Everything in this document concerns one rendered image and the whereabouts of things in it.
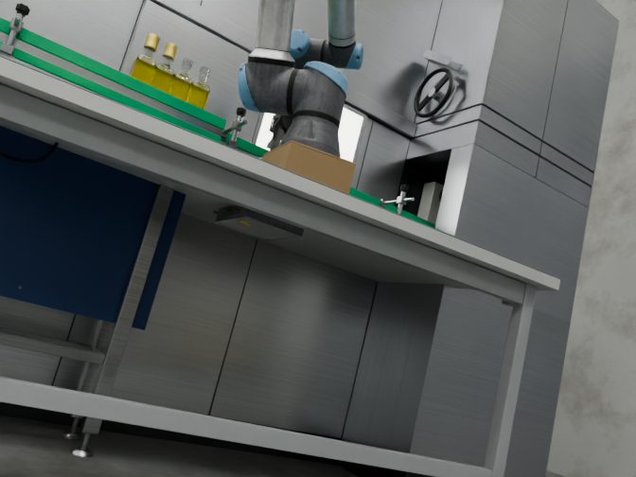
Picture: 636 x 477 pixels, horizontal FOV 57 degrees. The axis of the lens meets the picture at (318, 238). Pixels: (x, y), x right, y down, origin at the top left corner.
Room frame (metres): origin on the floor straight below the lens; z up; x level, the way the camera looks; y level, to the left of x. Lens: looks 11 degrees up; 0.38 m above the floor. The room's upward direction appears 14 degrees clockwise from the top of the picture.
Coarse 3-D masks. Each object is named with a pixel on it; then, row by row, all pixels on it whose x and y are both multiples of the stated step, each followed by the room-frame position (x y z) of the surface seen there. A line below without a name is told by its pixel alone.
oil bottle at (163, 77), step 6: (156, 66) 1.60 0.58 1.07; (162, 66) 1.60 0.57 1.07; (168, 66) 1.62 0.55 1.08; (156, 72) 1.60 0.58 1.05; (162, 72) 1.61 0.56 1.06; (168, 72) 1.61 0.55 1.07; (156, 78) 1.60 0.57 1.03; (162, 78) 1.61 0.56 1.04; (168, 78) 1.62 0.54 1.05; (150, 84) 1.60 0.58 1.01; (156, 84) 1.60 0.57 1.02; (162, 84) 1.61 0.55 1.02; (168, 84) 1.62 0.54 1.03; (162, 90) 1.61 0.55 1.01; (168, 90) 1.62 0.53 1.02
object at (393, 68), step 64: (0, 0) 1.54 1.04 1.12; (64, 0) 1.61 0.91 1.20; (128, 0) 1.69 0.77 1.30; (192, 0) 1.78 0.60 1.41; (256, 0) 1.89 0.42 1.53; (320, 0) 2.01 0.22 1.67; (384, 0) 2.14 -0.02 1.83; (384, 64) 2.18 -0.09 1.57; (384, 128) 2.22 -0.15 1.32; (384, 192) 2.25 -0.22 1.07
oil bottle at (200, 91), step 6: (192, 84) 1.66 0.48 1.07; (198, 84) 1.66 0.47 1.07; (204, 84) 1.67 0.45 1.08; (192, 90) 1.66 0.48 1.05; (198, 90) 1.66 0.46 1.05; (204, 90) 1.67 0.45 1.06; (192, 96) 1.66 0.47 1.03; (198, 96) 1.66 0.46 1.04; (204, 96) 1.67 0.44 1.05; (192, 102) 1.66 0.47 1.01; (198, 102) 1.67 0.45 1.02; (204, 102) 1.68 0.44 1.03
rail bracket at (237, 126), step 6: (240, 108) 1.59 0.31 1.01; (240, 114) 1.60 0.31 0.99; (240, 120) 1.60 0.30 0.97; (246, 120) 1.56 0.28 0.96; (234, 126) 1.59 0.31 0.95; (240, 126) 1.59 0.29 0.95; (222, 132) 1.69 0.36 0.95; (234, 132) 1.60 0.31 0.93; (234, 138) 1.60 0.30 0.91; (228, 144) 1.59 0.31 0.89; (234, 144) 1.60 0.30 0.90
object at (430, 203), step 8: (424, 184) 2.34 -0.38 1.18; (432, 184) 2.30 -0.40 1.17; (440, 184) 2.30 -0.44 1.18; (424, 192) 2.33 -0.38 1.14; (432, 192) 2.29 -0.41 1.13; (424, 200) 2.32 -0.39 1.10; (432, 200) 2.29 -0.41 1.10; (424, 208) 2.31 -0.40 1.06; (432, 208) 2.29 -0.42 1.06; (424, 216) 2.30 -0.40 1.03; (432, 216) 2.30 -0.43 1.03
